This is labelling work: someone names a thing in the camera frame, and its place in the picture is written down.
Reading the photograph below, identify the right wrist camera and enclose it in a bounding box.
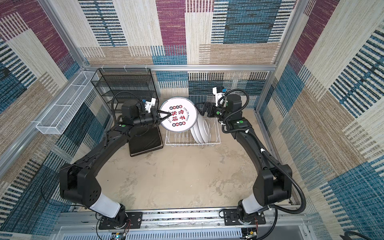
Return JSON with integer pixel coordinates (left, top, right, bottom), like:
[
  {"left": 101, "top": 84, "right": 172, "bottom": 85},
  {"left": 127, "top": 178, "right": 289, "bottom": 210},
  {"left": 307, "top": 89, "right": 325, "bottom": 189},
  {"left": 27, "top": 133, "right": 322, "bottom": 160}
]
[{"left": 212, "top": 87, "right": 227, "bottom": 107}]

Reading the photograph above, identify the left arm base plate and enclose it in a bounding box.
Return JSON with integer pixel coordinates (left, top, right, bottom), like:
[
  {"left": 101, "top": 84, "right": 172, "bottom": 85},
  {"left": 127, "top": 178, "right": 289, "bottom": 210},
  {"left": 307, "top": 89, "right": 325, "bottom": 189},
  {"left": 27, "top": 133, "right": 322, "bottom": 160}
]
[{"left": 98, "top": 212, "right": 143, "bottom": 232}]

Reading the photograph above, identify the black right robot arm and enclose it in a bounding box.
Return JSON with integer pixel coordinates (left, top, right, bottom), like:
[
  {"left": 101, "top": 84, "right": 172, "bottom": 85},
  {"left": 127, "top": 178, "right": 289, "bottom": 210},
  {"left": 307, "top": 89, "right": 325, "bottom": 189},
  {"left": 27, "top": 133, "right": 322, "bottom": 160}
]
[{"left": 197, "top": 95, "right": 292, "bottom": 224}]

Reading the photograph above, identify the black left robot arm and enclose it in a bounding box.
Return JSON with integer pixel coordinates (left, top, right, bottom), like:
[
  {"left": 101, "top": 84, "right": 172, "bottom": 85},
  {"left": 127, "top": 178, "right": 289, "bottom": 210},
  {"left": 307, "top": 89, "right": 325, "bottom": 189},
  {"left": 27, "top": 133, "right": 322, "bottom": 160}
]
[{"left": 59, "top": 102, "right": 171, "bottom": 222}]

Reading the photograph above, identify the white round printed plate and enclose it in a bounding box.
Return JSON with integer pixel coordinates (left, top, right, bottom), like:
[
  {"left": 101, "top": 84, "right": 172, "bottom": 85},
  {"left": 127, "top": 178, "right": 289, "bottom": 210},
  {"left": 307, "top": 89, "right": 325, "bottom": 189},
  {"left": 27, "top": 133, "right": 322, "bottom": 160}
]
[{"left": 160, "top": 97, "right": 198, "bottom": 133}]

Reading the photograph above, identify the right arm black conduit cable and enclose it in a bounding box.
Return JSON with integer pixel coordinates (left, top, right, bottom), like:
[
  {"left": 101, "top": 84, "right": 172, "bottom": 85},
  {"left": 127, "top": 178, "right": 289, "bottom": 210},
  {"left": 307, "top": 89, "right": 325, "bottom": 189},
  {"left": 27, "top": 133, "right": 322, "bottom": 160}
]
[{"left": 221, "top": 88, "right": 307, "bottom": 214}]

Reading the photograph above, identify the black mesh shelf rack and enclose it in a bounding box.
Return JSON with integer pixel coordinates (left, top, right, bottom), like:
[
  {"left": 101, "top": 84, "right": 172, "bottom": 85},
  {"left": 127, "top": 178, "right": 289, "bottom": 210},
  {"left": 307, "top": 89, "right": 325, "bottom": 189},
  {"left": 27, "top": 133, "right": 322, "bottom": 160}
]
[{"left": 91, "top": 68, "right": 159, "bottom": 115}]

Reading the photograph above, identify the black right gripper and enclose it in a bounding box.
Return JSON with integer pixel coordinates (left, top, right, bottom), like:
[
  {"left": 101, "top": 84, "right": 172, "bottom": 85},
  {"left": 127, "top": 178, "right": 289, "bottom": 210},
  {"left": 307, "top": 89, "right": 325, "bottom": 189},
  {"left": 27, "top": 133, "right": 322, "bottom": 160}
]
[{"left": 194, "top": 102, "right": 231, "bottom": 122}]

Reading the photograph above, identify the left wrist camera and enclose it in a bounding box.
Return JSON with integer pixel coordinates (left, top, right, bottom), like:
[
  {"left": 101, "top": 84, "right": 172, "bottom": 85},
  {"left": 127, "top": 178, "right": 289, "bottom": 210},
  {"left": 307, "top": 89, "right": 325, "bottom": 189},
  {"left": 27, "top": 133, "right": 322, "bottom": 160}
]
[{"left": 142, "top": 98, "right": 157, "bottom": 114}]

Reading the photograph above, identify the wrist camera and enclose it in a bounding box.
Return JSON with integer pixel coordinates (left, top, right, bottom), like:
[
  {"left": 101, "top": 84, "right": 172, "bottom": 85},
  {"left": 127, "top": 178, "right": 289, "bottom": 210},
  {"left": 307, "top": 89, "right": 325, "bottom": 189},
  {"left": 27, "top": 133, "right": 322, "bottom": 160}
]
[
  {"left": 142, "top": 98, "right": 157, "bottom": 114},
  {"left": 212, "top": 87, "right": 227, "bottom": 107}
]

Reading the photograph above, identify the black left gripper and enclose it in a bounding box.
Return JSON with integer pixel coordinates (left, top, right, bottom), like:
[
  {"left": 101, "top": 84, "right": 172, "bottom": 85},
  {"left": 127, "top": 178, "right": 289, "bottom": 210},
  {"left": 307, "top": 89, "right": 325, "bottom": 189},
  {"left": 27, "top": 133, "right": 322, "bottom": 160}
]
[{"left": 132, "top": 109, "right": 171, "bottom": 130}]

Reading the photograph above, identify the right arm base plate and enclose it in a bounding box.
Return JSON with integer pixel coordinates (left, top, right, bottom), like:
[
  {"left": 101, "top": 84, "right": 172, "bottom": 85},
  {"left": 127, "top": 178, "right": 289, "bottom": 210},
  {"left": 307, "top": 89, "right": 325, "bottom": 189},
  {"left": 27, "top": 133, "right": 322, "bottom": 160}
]
[{"left": 219, "top": 209, "right": 266, "bottom": 226}]

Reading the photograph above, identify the white wire dish rack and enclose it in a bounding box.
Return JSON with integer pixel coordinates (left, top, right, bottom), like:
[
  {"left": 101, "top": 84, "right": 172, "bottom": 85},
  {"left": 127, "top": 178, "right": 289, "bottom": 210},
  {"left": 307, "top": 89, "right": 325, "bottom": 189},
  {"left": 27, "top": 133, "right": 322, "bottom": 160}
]
[{"left": 165, "top": 95, "right": 222, "bottom": 147}]

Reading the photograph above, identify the aluminium front rail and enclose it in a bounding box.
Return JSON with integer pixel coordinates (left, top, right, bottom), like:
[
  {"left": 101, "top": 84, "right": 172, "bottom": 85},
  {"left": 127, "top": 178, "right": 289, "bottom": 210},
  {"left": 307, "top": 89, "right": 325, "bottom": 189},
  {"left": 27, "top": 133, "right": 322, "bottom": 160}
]
[{"left": 50, "top": 207, "right": 316, "bottom": 240}]

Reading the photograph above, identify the white wire wall basket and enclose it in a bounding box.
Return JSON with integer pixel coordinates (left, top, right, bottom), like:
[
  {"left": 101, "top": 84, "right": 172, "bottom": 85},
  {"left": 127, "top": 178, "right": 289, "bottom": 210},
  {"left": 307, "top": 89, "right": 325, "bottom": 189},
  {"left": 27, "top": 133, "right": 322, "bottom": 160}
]
[{"left": 36, "top": 71, "right": 95, "bottom": 135}]

